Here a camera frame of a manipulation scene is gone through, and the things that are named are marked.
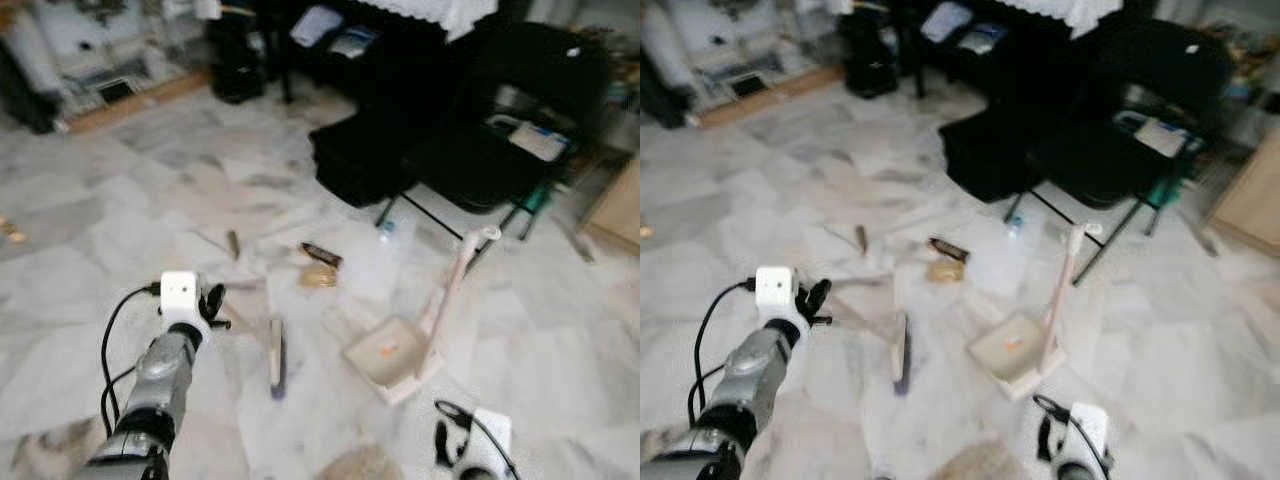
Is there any beige broom with purple bristles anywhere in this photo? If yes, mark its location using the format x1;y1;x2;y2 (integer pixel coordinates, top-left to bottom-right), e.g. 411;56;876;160
830;290;913;396
222;300;291;401

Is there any beige long-handled dustpan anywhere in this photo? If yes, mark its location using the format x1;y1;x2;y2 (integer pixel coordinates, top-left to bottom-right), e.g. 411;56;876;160
965;220;1104;401
342;225;501;406

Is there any black fabric case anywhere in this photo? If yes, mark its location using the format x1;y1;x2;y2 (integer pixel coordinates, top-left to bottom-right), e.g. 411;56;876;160
308;110;421;209
938;105;1046;204

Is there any long wooden plank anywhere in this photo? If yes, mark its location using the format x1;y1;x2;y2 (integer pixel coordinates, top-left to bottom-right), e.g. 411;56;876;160
65;70;213;136
695;65;843;129

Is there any black vacuum cleaner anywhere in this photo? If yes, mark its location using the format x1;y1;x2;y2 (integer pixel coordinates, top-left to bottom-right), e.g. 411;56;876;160
208;10;269;105
840;5;901;99

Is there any black table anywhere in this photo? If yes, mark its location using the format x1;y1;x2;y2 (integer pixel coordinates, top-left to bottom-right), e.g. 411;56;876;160
885;0;1146;106
255;0;521;111

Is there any white metal rack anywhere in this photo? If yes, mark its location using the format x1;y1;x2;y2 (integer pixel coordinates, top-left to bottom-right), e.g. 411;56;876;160
20;0;216;106
650;0;846;101

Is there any folded light blue cloth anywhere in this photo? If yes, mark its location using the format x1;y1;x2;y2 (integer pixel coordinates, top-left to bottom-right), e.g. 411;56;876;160
920;2;973;43
290;5;346;49

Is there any teal bin with white paper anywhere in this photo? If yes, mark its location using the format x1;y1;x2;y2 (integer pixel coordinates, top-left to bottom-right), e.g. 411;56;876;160
487;113;579;213
1113;108;1201;206

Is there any black folding chair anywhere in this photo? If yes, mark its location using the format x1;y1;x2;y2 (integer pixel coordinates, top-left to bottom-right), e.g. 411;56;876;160
1003;18;1236;286
375;22;616;271

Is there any large white lace tablecloth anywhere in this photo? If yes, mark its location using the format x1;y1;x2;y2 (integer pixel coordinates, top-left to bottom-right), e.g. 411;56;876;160
385;0;499;41
1010;0;1124;39

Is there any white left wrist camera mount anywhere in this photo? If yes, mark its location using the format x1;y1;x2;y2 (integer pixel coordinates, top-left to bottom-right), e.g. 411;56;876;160
160;271;204;336
755;266;801;336

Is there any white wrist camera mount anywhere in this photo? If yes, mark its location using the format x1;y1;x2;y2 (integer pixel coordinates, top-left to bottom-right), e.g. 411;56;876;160
468;408;514;471
1068;402;1111;469
755;266;801;336
160;271;204;336

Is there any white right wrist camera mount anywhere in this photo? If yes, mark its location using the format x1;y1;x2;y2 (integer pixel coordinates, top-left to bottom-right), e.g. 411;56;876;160
1068;402;1111;469
468;408;514;471

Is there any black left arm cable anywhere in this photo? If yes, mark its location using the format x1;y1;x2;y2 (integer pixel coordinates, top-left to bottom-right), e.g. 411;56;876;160
100;283;163;436
688;280;758;426

